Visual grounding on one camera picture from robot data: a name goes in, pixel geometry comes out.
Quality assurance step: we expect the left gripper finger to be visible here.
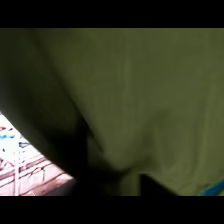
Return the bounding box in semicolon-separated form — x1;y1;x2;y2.
138;173;175;197

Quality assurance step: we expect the olive green garment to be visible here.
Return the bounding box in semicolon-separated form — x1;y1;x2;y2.
0;27;224;197

